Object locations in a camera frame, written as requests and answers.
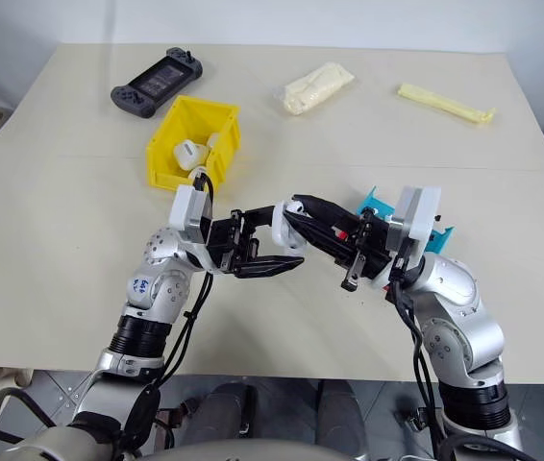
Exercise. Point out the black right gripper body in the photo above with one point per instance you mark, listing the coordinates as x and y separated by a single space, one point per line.
370 249

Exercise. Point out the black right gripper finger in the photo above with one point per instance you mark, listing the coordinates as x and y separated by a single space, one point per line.
329 213
325 237

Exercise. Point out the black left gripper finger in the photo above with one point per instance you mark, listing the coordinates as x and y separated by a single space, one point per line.
272 265
262 216

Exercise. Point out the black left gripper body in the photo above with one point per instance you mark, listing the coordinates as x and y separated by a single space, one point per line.
226 240

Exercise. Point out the white earbud case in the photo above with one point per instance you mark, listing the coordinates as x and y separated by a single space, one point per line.
190 153
279 231

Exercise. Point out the white earbud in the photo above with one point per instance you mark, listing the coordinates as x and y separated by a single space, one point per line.
296 207

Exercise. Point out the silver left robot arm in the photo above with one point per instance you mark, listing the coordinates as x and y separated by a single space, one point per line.
156 288

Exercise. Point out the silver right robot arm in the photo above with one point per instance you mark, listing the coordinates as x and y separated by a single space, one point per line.
464 307

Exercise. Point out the closed white earbud case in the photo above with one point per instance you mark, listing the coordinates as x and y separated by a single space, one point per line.
190 153

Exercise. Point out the yellow plastic bin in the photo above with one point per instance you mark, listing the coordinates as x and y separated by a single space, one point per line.
176 120

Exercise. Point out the teal plastic tray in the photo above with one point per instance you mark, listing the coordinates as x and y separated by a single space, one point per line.
377 204

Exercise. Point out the clear bag of cream material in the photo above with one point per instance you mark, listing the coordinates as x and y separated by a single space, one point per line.
313 89

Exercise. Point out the pale yellow folded strip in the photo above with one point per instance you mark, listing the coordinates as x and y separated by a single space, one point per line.
440 103

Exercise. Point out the black grey handheld game console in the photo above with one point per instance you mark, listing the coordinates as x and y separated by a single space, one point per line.
156 81

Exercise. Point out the grey robot torso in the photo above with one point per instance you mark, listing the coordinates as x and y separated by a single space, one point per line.
253 452

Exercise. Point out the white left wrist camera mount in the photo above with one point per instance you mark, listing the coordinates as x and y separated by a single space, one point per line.
184 211

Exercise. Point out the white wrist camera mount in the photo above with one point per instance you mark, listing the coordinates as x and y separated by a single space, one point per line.
426 211
184 211

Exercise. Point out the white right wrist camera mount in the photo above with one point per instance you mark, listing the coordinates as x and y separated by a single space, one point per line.
426 211

